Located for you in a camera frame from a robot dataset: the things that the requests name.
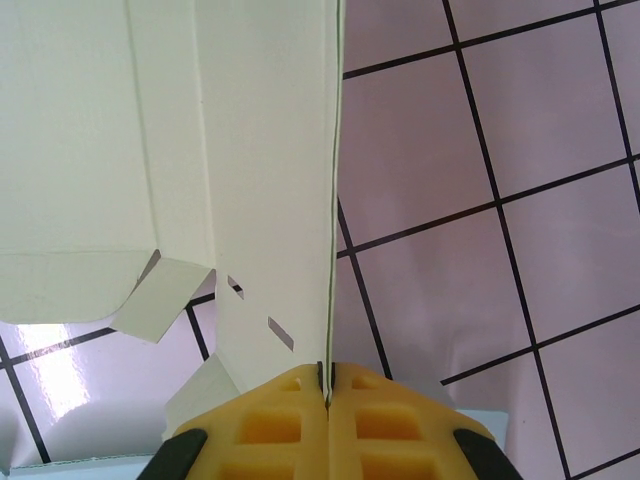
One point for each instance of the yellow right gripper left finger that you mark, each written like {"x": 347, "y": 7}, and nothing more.
{"x": 280, "y": 430}

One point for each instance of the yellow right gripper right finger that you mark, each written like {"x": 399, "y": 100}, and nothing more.
{"x": 390, "y": 430}

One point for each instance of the light blue paper box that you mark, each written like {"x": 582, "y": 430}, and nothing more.
{"x": 480, "y": 406}

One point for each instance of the green paper box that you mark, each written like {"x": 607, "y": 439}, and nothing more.
{"x": 200, "y": 150}

